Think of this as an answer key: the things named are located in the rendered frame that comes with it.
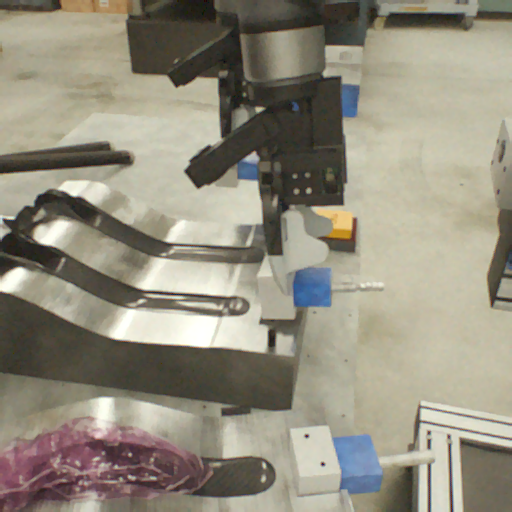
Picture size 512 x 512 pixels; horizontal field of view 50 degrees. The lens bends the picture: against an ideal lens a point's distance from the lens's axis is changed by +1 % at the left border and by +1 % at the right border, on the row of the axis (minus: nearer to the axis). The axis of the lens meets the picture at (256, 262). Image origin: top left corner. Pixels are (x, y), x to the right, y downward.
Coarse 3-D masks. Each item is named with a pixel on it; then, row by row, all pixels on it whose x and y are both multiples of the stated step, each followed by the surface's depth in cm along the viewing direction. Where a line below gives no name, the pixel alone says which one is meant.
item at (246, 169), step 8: (248, 160) 84; (256, 160) 84; (240, 168) 83; (248, 168) 83; (256, 168) 83; (224, 176) 84; (232, 176) 84; (240, 176) 84; (248, 176) 84; (256, 176) 84; (216, 184) 85; (224, 184) 85; (232, 184) 85
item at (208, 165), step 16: (272, 112) 51; (240, 128) 53; (256, 128) 51; (272, 128) 51; (224, 144) 53; (240, 144) 52; (256, 144) 52; (192, 160) 55; (208, 160) 54; (224, 160) 54; (240, 160) 53; (192, 176) 55; (208, 176) 55
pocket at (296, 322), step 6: (300, 312) 65; (264, 318) 65; (294, 318) 66; (300, 318) 64; (264, 324) 65; (270, 324) 65; (276, 324) 65; (282, 324) 65; (288, 324) 65; (294, 324) 65; (300, 324) 63
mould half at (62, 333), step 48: (96, 192) 78; (48, 240) 67; (96, 240) 71; (192, 240) 77; (240, 240) 76; (0, 288) 59; (48, 288) 62; (144, 288) 68; (192, 288) 67; (240, 288) 66; (0, 336) 63; (48, 336) 62; (96, 336) 61; (144, 336) 60; (192, 336) 60; (240, 336) 59; (288, 336) 59; (96, 384) 65; (144, 384) 64; (192, 384) 62; (240, 384) 61; (288, 384) 59
